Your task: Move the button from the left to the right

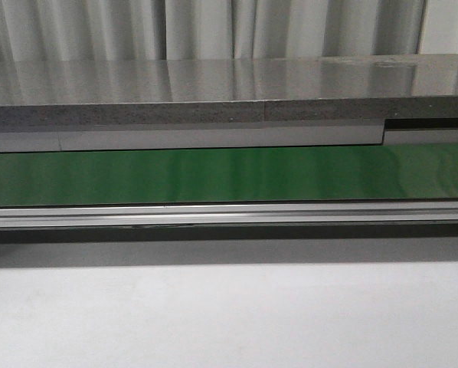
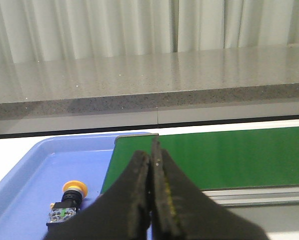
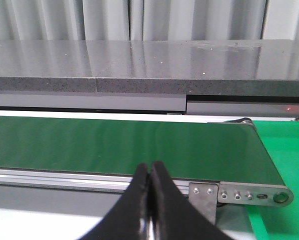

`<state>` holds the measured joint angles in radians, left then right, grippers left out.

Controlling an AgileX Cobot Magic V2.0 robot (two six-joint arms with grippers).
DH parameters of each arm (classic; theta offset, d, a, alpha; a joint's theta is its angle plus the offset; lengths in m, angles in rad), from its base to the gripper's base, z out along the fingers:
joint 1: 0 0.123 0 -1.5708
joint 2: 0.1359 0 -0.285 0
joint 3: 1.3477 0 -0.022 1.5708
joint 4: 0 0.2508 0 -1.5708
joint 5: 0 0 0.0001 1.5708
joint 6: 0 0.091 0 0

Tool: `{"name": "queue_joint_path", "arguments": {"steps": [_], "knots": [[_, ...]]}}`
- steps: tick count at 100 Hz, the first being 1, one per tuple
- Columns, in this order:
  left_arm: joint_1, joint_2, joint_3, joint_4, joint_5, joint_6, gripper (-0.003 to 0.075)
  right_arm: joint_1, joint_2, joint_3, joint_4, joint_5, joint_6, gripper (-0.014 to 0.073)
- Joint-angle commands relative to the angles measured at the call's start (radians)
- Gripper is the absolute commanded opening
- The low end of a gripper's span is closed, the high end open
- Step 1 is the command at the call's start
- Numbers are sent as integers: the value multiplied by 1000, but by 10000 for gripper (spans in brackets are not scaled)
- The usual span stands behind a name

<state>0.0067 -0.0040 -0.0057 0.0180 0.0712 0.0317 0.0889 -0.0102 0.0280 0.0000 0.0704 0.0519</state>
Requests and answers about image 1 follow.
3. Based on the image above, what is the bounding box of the grey rear conveyor rail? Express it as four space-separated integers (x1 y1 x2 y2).
0 117 458 153

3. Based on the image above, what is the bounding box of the green conveyor belt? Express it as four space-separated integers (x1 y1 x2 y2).
0 143 458 207

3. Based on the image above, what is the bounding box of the white pleated curtain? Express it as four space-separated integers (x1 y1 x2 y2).
0 1 458 61

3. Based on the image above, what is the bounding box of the grey stone counter slab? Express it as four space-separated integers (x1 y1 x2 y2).
0 54 458 131

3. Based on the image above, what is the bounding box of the aluminium front conveyor rail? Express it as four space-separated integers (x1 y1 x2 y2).
0 200 458 229

